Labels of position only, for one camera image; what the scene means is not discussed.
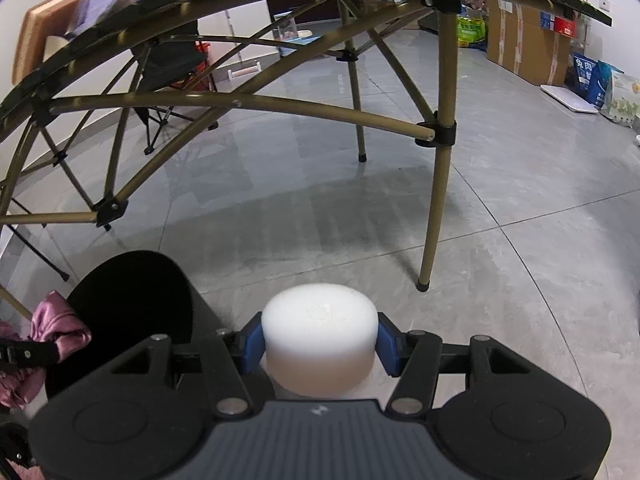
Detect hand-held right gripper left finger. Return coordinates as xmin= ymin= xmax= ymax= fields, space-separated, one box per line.
xmin=111 ymin=311 xmax=266 ymax=420

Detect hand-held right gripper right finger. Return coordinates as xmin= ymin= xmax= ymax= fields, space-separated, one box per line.
xmin=375 ymin=311 xmax=531 ymax=420

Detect white foam cylinder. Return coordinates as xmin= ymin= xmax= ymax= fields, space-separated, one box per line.
xmin=261 ymin=283 xmax=377 ymax=396

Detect black round trash bin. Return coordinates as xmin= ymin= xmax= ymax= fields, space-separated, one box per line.
xmin=44 ymin=250 xmax=236 ymax=406

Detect person's pink satin clothing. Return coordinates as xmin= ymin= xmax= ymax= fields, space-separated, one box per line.
xmin=0 ymin=291 xmax=92 ymax=411

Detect black wheeled equipment case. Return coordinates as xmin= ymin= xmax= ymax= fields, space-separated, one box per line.
xmin=0 ymin=337 xmax=60 ymax=468

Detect black tripod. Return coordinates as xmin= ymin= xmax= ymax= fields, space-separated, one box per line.
xmin=0 ymin=195 xmax=71 ymax=282

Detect red bucket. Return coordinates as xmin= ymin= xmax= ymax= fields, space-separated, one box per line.
xmin=194 ymin=40 xmax=212 ymax=93

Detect black folding camping chair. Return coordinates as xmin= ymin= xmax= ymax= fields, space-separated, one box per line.
xmin=130 ymin=35 xmax=221 ymax=156

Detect flat white scale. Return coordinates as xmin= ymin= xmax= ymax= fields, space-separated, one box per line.
xmin=540 ymin=85 xmax=599 ymax=115

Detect clear plastic jar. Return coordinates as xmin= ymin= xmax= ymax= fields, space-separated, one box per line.
xmin=274 ymin=12 xmax=299 ymax=41

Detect green printed bag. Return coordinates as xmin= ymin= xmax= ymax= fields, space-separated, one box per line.
xmin=456 ymin=15 xmax=488 ymax=50

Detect large cardboard box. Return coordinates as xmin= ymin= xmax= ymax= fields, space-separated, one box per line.
xmin=486 ymin=0 xmax=572 ymax=87

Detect dark blue printed bag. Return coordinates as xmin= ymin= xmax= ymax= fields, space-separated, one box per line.
xmin=570 ymin=54 xmax=601 ymax=96

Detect small cardboard boxes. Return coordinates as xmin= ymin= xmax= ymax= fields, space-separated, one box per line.
xmin=357 ymin=0 xmax=431 ymax=31

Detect blue and white bag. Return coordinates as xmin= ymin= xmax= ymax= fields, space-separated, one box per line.
xmin=587 ymin=61 xmax=626 ymax=109

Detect white and green bag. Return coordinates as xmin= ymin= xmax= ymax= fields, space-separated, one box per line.
xmin=600 ymin=72 xmax=640 ymax=127

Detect wooden cutting board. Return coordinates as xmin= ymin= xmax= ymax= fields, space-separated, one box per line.
xmin=10 ymin=0 xmax=81 ymax=88

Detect folding table with gold frame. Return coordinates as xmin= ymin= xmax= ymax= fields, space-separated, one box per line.
xmin=0 ymin=0 xmax=613 ymax=321

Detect mop with white handle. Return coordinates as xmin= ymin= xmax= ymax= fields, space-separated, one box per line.
xmin=226 ymin=10 xmax=264 ymax=82

